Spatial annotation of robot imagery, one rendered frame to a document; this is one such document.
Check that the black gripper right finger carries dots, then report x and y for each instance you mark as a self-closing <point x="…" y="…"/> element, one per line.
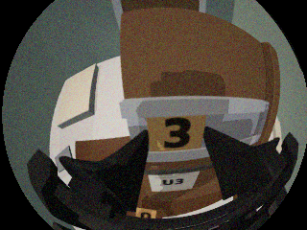
<point x="233" y="160"/>

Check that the white paper ticket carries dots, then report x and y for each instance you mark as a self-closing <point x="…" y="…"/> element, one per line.
<point x="178" y="182"/>

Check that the brown square tile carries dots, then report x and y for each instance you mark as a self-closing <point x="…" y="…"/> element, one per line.
<point x="145" y="214"/>
<point x="176" y="132"/>

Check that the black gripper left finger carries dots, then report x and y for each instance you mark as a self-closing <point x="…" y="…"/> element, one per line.
<point x="120" y="174"/>

